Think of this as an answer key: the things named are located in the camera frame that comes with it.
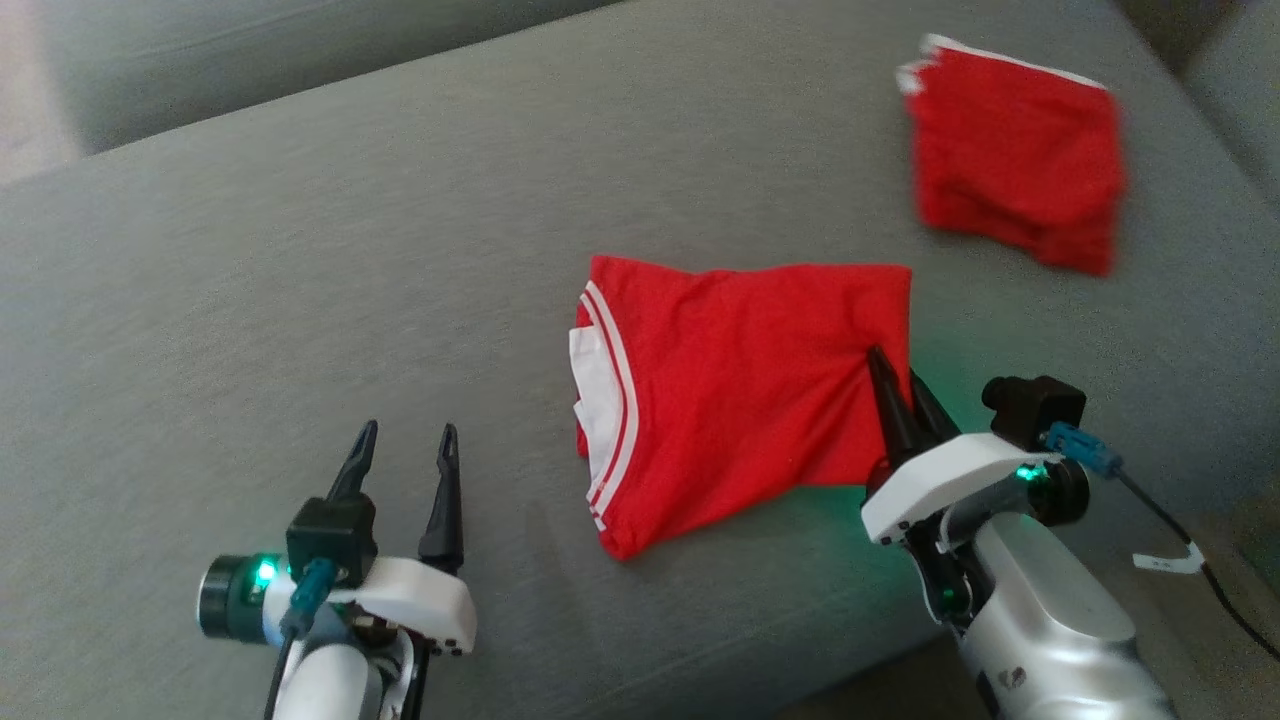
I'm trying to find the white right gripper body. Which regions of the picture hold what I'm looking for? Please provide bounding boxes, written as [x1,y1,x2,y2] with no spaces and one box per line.
[860,432,1066,546]

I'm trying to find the camera cable blue plug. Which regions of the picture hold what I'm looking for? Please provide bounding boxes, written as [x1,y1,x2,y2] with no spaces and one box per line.
[262,558,340,720]
[1040,422,1280,663]

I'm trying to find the right camera cable blue plug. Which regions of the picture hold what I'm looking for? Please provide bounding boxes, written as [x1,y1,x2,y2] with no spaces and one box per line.
[1040,422,1280,663]

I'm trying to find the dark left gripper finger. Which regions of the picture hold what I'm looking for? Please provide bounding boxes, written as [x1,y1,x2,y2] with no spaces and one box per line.
[418,423,466,576]
[325,420,379,503]

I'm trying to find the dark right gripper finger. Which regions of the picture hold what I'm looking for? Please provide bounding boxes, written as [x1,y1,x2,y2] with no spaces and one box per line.
[908,370,963,451]
[865,345,926,471]

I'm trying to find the red white basketball jersey shirt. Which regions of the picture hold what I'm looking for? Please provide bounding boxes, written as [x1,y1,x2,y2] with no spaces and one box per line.
[568,255,913,562]

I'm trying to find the large grey sofa ottoman cushion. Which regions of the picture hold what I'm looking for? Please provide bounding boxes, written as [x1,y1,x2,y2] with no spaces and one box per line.
[0,0,1280,720]

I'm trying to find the grey sofa seat cushion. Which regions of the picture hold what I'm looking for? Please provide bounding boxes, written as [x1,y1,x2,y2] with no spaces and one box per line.
[40,0,621,153]

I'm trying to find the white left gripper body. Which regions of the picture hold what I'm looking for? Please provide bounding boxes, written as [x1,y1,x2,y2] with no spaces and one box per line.
[345,557,478,658]

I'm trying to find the red shorts with white trim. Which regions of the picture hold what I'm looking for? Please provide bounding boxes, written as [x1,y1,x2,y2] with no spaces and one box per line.
[897,33,1129,279]

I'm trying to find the left camera cable blue plug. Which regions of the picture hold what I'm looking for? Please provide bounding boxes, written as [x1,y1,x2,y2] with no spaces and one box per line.
[262,558,340,720]

